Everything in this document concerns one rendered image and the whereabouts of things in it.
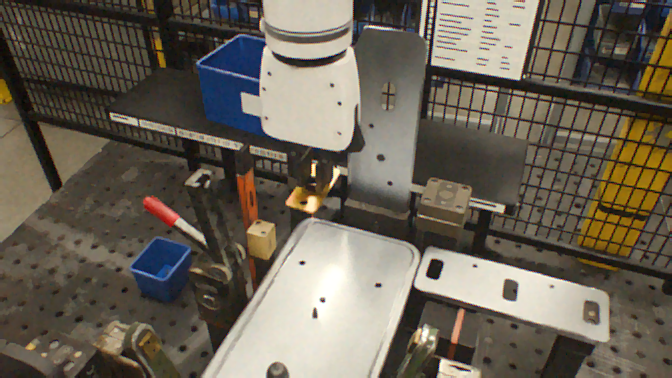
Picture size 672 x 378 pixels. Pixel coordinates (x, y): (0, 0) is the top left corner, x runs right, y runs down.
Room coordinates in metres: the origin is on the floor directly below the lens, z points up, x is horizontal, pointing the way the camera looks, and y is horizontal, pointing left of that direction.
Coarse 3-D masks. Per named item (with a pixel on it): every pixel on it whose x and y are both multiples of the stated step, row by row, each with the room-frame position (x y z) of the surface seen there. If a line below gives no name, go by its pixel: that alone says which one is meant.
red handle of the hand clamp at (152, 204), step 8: (144, 200) 0.59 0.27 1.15; (152, 200) 0.59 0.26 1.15; (152, 208) 0.58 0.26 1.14; (160, 208) 0.58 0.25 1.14; (168, 208) 0.59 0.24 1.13; (160, 216) 0.58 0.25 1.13; (168, 216) 0.58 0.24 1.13; (176, 216) 0.58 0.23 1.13; (168, 224) 0.57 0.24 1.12; (176, 224) 0.57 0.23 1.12; (184, 224) 0.58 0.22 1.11; (184, 232) 0.57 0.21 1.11; (192, 232) 0.57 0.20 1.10; (192, 240) 0.56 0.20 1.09; (200, 240) 0.56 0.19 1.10; (200, 248) 0.56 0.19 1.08; (232, 256) 0.56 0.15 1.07
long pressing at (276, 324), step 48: (288, 240) 0.65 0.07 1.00; (336, 240) 0.66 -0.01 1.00; (384, 240) 0.66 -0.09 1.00; (288, 288) 0.55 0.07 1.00; (336, 288) 0.55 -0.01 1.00; (384, 288) 0.55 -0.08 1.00; (240, 336) 0.46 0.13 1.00; (288, 336) 0.46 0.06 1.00; (336, 336) 0.46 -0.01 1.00; (384, 336) 0.46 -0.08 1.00
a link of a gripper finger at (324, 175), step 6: (342, 150) 0.48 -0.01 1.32; (336, 156) 0.48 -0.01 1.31; (318, 162) 0.49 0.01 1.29; (318, 168) 0.48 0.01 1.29; (324, 168) 0.49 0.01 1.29; (330, 168) 0.49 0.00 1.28; (318, 174) 0.48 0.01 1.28; (324, 174) 0.49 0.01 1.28; (330, 174) 0.49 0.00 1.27; (318, 180) 0.48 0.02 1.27; (324, 180) 0.49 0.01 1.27; (330, 180) 0.49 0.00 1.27; (318, 186) 0.48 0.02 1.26; (324, 186) 0.49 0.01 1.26
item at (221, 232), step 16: (192, 176) 0.56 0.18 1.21; (208, 176) 0.57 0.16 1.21; (192, 192) 0.54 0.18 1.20; (208, 192) 0.55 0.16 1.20; (224, 192) 0.54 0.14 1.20; (208, 208) 0.54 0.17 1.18; (208, 224) 0.54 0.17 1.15; (224, 224) 0.56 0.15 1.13; (208, 240) 0.54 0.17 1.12; (224, 240) 0.56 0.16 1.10; (224, 256) 0.54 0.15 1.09; (240, 256) 0.56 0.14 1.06
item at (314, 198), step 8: (312, 168) 0.54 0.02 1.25; (312, 176) 0.51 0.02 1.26; (336, 176) 0.52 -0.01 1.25; (304, 184) 0.50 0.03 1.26; (312, 184) 0.49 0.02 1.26; (328, 184) 0.50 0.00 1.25; (296, 192) 0.49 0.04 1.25; (304, 192) 0.49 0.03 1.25; (312, 192) 0.49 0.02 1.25; (328, 192) 0.49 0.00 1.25; (288, 200) 0.47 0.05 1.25; (296, 200) 0.47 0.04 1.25; (304, 200) 0.48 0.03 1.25; (312, 200) 0.47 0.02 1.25; (320, 200) 0.47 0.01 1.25; (296, 208) 0.46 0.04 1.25; (304, 208) 0.46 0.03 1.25; (312, 208) 0.46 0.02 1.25
